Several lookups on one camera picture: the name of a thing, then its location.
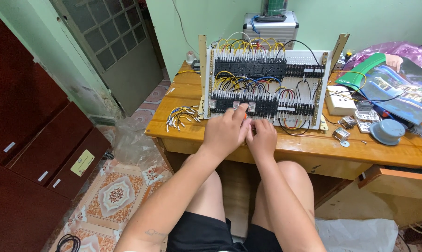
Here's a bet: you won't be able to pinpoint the white power socket box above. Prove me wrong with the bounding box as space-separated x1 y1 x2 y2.
325 85 358 116

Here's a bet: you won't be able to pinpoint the purple plastic bag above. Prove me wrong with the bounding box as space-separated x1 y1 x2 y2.
348 41 422 72

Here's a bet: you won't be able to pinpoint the glossy printed magazine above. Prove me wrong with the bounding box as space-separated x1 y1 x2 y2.
335 52 422 126

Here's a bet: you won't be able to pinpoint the person's left hand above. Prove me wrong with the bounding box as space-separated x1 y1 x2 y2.
201 103 252 161

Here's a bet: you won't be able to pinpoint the bundle of loose wires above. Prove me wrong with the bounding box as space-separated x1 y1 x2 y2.
165 105 202 133

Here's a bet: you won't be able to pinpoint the person's right leg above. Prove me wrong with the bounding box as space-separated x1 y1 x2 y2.
251 160 316 234

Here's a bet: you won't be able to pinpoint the person's right hand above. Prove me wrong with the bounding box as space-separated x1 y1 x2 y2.
246 119 278 160

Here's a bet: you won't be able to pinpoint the person's left leg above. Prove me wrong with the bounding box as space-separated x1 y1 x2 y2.
182 154 230 223

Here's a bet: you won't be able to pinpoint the silver aluminium case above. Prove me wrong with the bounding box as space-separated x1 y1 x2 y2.
242 11 300 50

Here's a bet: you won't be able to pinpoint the wooden desk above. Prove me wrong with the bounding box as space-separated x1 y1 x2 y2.
144 60 422 238

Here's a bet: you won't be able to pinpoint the dark red cabinet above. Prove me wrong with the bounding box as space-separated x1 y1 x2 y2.
0 3 112 252

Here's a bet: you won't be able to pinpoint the open wooden drawer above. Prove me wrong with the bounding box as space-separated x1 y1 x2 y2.
356 164 422 202

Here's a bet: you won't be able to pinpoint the person's black shorts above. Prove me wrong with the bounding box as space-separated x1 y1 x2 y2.
166 211 284 252

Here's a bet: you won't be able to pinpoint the clear plastic bag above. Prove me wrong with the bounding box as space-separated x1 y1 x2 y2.
113 108 164 170

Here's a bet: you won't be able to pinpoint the white perforated wiring panel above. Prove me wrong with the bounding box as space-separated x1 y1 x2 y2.
198 32 350 136

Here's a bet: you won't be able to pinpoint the person's leg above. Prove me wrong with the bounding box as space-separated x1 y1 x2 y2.
251 160 316 234
182 154 230 223

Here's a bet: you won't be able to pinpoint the green cylinder device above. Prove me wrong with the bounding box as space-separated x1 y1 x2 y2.
261 0 289 22

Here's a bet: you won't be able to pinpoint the clear loose relay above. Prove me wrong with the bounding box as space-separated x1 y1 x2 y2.
338 116 357 129
332 127 350 142

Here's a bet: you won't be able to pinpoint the coiled black cable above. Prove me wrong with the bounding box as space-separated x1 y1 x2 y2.
55 234 82 252

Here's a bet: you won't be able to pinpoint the white plastic bag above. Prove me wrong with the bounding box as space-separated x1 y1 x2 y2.
315 218 399 252

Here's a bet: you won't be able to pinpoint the grey door with glass panes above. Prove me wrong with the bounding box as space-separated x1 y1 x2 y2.
49 0 165 117

